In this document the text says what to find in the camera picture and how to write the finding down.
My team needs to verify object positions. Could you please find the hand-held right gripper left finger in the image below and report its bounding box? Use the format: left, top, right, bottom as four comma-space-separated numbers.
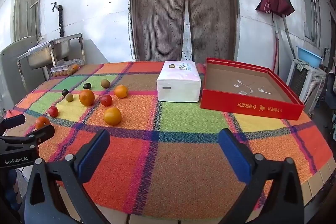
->
24, 129, 111, 224

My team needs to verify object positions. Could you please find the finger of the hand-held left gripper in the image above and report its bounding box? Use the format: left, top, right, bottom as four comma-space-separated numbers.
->
25, 124, 55, 147
0, 114, 26, 130

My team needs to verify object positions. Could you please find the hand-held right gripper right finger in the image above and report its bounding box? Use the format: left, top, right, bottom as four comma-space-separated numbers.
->
218, 128, 305, 224

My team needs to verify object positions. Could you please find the reddish tangerine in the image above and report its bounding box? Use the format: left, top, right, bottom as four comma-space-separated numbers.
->
35, 116, 51, 130

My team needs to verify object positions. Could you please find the red cardboard box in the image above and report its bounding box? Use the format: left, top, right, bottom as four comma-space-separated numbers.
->
200, 57, 305, 121

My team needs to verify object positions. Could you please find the large orange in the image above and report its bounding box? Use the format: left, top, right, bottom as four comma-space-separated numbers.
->
79, 89, 95, 106

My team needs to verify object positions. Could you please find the colourful plaid blanket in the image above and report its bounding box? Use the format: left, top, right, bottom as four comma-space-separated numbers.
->
5, 61, 330, 216

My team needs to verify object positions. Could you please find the clear plastic fruit container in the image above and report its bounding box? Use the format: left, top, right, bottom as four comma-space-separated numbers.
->
50, 58, 80, 77

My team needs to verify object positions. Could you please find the metal sink with stand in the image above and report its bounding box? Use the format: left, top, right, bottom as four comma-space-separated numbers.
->
17, 33, 87, 75

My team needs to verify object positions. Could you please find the white tissue pack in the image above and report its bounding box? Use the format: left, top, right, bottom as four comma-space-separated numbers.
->
157, 60, 202, 103

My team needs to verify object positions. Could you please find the white air conditioner unit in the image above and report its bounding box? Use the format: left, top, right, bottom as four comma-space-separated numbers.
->
286, 59, 327, 114

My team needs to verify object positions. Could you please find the green checked cloth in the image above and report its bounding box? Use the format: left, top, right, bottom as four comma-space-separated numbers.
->
294, 59, 310, 72

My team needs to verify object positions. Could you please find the red broom and dustpan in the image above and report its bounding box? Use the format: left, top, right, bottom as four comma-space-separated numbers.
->
273, 17, 279, 75

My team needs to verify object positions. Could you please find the blue plastic basin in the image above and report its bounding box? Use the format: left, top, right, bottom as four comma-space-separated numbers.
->
297, 46, 324, 68

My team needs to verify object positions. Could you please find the pale wooden pole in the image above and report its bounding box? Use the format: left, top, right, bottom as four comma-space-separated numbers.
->
253, 0, 296, 59

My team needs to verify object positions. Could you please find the dark red folded umbrella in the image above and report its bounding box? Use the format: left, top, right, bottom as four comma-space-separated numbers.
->
255, 0, 295, 22

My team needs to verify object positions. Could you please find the white framed window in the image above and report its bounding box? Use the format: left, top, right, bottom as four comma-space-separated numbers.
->
301, 0, 322, 50

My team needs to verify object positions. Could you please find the ribbed metal double door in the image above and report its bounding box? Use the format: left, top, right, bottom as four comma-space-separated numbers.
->
129, 0, 239, 63

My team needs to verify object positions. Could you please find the black corrugated hose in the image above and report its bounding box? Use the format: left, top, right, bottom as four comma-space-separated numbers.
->
58, 5, 65, 38

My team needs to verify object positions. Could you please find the barred wall window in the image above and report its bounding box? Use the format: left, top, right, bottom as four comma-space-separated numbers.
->
13, 0, 45, 42

